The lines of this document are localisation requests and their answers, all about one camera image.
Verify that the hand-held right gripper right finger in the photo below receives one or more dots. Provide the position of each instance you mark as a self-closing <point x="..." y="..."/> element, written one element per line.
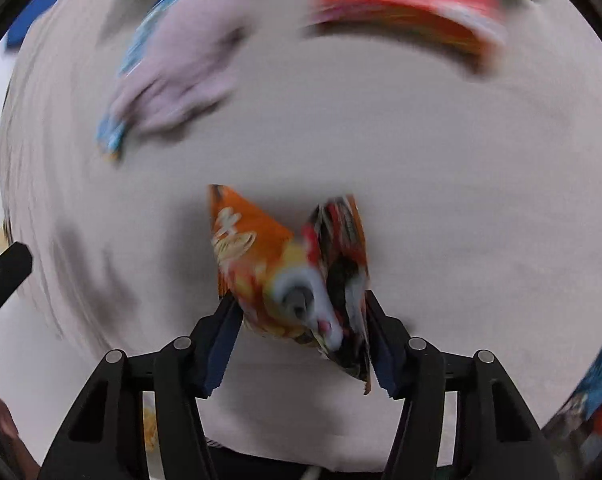
<point x="384" y="355"/>

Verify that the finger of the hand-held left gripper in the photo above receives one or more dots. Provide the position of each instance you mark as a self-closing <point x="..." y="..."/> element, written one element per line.
<point x="6" y="272"/>

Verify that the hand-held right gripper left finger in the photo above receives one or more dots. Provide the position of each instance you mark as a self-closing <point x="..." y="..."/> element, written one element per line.
<point x="223" y="349"/>

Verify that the orange snack packet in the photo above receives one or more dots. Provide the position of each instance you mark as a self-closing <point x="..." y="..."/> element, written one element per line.
<point x="261" y="260"/>

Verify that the blue and red snack packet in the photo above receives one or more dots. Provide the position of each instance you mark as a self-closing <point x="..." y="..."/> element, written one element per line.
<point x="588" y="400"/>

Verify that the blue flat object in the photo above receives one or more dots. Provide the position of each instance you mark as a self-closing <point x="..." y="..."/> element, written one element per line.
<point x="23" y="30"/>

